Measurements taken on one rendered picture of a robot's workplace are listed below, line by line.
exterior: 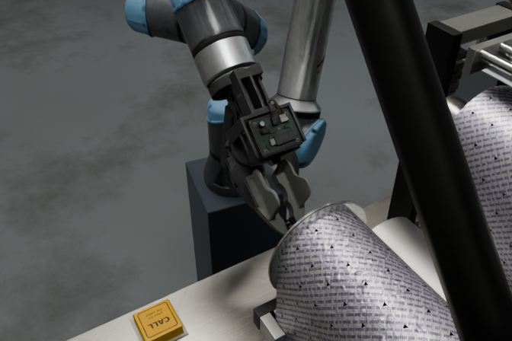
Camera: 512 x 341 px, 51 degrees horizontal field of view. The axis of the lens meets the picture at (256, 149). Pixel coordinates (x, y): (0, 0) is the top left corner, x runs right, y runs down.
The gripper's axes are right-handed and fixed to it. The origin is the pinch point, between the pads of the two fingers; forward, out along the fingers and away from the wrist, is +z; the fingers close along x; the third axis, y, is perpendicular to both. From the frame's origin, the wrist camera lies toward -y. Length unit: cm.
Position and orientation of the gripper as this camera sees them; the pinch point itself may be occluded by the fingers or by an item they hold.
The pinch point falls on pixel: (288, 224)
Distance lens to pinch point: 69.4
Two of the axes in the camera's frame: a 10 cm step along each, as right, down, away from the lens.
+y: 3.2, -2.7, -9.1
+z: 3.9, 9.1, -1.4
